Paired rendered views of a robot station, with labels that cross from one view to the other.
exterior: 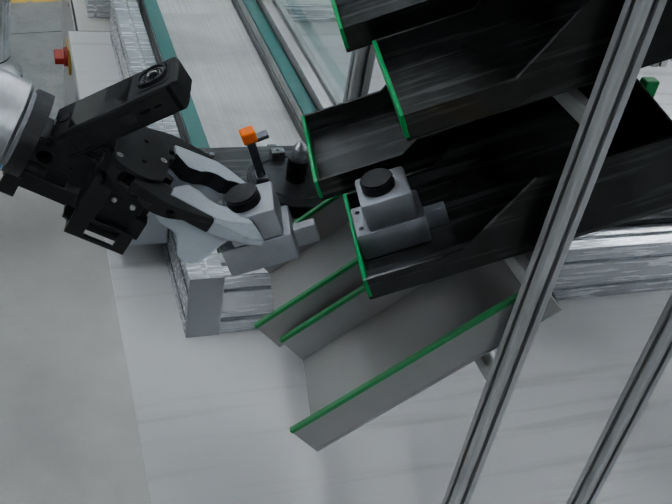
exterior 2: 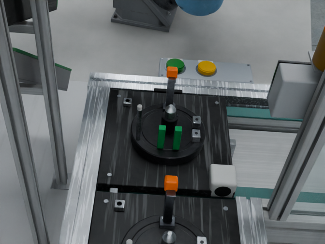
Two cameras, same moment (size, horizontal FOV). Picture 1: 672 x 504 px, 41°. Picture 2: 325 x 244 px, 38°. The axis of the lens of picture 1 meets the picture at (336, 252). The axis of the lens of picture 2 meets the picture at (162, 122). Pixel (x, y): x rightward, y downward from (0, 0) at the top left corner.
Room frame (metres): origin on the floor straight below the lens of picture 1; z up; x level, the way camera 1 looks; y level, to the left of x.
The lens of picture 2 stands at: (1.27, -0.49, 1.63)
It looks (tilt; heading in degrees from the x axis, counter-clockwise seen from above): 46 degrees down; 111
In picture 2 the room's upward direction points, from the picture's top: 6 degrees clockwise
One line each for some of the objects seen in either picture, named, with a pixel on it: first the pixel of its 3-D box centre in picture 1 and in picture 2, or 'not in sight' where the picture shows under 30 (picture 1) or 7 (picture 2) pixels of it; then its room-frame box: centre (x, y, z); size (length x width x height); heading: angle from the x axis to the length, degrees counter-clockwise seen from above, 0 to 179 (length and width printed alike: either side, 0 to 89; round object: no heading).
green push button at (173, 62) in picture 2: not in sight; (175, 67); (1.00, 0.28, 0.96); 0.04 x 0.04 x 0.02
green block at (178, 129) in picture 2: not in sight; (177, 138); (1.10, 0.04, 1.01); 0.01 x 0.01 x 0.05; 24
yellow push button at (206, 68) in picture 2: not in sight; (206, 69); (1.06, 0.31, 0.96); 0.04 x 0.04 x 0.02
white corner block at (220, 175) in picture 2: not in sight; (221, 181); (1.20, 0.03, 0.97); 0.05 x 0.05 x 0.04; 24
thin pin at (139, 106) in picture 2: not in sight; (139, 122); (1.04, 0.03, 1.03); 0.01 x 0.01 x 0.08
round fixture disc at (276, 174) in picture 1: (294, 183); (168, 132); (1.07, 0.08, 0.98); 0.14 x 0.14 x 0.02
